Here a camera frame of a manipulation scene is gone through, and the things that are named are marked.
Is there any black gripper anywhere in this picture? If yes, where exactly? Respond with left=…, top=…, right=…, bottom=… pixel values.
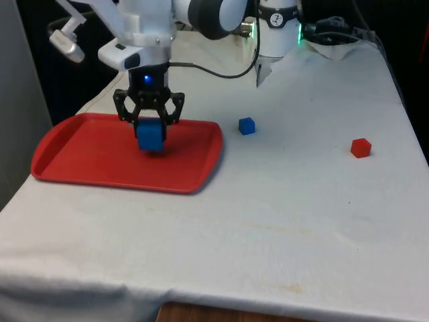
left=113, top=61, right=186, bottom=141

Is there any large blue block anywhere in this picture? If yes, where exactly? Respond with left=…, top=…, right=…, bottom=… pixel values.
left=136, top=117, right=166, bottom=154

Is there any red tray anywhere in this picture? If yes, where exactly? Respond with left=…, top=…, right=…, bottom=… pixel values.
left=30, top=112, right=225, bottom=195

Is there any small blue cube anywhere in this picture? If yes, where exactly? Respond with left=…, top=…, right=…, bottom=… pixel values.
left=238, top=117, right=256, bottom=136

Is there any small red cube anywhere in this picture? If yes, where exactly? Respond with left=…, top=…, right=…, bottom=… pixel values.
left=350, top=137, right=373, bottom=159

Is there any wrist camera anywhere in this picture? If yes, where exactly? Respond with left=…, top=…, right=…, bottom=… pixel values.
left=97, top=39, right=144, bottom=72

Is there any silver device on bracket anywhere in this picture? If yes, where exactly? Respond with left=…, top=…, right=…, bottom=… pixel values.
left=48, top=28, right=86, bottom=64

